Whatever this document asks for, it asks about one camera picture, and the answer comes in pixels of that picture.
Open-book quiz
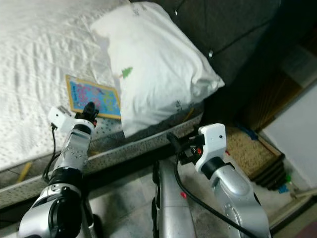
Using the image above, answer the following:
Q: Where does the colourful yellow-edged book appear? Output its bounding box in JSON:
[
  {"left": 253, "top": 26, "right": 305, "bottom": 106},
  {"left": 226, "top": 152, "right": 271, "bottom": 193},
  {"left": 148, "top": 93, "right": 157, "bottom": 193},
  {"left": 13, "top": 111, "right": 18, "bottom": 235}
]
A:
[{"left": 65, "top": 74, "right": 122, "bottom": 120}]

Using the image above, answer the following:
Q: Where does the white pillow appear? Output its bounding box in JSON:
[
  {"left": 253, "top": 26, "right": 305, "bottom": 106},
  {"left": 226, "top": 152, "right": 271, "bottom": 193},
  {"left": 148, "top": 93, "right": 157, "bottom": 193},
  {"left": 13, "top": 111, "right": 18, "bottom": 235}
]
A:
[{"left": 90, "top": 1, "right": 225, "bottom": 138}]

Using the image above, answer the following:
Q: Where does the brown woven mat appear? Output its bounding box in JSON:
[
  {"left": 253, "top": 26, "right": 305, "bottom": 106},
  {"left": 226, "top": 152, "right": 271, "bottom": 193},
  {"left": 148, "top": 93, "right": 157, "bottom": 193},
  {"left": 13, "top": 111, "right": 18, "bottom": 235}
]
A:
[{"left": 225, "top": 126, "right": 285, "bottom": 191}]

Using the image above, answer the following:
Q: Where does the grey right robot leg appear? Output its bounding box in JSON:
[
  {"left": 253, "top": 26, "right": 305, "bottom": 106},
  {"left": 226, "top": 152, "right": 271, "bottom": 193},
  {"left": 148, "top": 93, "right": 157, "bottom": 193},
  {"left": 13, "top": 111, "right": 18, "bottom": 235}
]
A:
[{"left": 151, "top": 159, "right": 199, "bottom": 238}]

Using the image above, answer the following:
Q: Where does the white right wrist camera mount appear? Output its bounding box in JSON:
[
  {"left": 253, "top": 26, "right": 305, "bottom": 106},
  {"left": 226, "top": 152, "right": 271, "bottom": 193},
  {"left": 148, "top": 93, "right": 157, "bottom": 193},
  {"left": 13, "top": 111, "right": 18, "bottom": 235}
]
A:
[{"left": 195, "top": 123, "right": 227, "bottom": 174}]

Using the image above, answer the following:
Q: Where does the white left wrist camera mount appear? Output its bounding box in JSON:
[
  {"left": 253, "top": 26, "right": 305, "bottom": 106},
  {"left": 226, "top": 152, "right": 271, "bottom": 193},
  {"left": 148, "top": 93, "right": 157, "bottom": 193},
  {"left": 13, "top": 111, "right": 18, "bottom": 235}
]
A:
[{"left": 48, "top": 106, "right": 77, "bottom": 133}]

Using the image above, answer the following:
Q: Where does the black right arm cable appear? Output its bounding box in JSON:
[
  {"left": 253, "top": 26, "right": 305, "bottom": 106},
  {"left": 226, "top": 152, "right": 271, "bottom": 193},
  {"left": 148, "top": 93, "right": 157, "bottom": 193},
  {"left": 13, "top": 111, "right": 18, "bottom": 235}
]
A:
[{"left": 172, "top": 144, "right": 252, "bottom": 238}]

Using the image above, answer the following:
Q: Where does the dark bed frame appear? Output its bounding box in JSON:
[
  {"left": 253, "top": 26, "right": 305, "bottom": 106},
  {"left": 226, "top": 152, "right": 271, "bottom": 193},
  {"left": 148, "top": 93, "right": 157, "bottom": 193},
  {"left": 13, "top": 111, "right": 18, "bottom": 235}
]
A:
[{"left": 0, "top": 124, "right": 209, "bottom": 229}]

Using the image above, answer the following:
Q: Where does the white quilted mattress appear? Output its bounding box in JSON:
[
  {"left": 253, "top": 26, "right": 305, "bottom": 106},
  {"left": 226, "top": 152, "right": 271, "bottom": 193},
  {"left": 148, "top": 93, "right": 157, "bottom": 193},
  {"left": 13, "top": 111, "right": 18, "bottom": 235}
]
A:
[{"left": 0, "top": 0, "right": 204, "bottom": 209}]

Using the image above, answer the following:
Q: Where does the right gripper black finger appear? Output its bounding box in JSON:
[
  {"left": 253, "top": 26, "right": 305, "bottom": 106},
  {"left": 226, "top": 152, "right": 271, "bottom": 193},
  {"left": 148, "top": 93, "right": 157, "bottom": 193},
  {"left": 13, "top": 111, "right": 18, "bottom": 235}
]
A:
[{"left": 166, "top": 132, "right": 186, "bottom": 158}]

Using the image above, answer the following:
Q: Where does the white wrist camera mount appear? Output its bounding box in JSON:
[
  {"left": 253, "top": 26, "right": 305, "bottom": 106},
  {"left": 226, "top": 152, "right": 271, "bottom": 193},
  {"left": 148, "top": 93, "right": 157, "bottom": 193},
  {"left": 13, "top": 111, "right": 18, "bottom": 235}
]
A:
[
  {"left": 48, "top": 106, "right": 77, "bottom": 133},
  {"left": 195, "top": 123, "right": 227, "bottom": 174}
]

